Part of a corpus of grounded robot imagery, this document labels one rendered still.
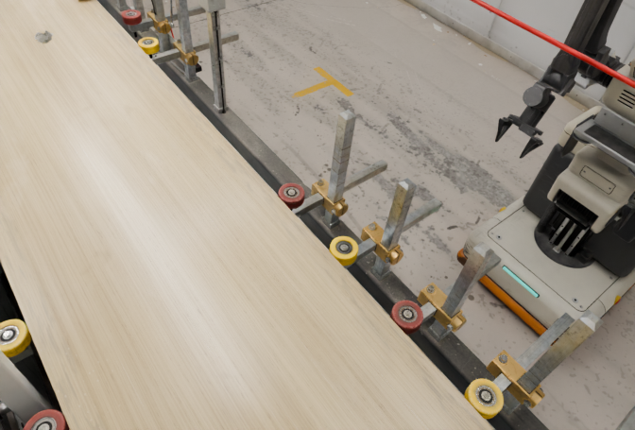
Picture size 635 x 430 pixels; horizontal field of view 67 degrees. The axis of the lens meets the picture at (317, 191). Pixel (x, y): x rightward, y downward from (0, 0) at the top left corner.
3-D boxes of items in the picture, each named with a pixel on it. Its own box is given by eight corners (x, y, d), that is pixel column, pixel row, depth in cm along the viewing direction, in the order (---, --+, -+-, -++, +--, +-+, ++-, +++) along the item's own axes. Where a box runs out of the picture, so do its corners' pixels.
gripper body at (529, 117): (532, 135, 146) (548, 114, 143) (506, 118, 152) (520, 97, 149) (540, 137, 151) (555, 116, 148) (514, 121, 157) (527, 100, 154)
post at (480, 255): (432, 334, 148) (484, 238, 113) (440, 343, 146) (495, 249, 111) (424, 340, 146) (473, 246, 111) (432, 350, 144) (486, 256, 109)
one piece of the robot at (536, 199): (538, 198, 257) (622, 61, 196) (634, 269, 230) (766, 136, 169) (499, 226, 242) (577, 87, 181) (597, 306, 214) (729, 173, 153)
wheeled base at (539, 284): (529, 204, 273) (548, 173, 255) (635, 283, 241) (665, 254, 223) (450, 260, 242) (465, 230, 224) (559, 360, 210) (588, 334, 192)
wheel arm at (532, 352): (558, 318, 137) (566, 310, 134) (569, 327, 136) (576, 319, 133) (459, 412, 117) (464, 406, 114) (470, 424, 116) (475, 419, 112)
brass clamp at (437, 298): (429, 289, 141) (434, 280, 137) (465, 324, 134) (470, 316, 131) (415, 301, 138) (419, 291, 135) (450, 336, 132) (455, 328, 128)
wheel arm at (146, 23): (214, 8, 237) (214, 0, 234) (218, 11, 236) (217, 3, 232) (128, 30, 217) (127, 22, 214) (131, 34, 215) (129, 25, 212)
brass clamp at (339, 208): (323, 187, 167) (324, 177, 163) (349, 212, 160) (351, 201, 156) (309, 195, 164) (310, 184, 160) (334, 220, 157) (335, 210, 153)
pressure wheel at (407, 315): (406, 353, 126) (417, 333, 117) (379, 337, 128) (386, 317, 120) (418, 330, 131) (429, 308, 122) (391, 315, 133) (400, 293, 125)
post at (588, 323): (504, 395, 131) (590, 306, 96) (514, 406, 130) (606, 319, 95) (495, 404, 130) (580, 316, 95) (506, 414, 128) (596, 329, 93)
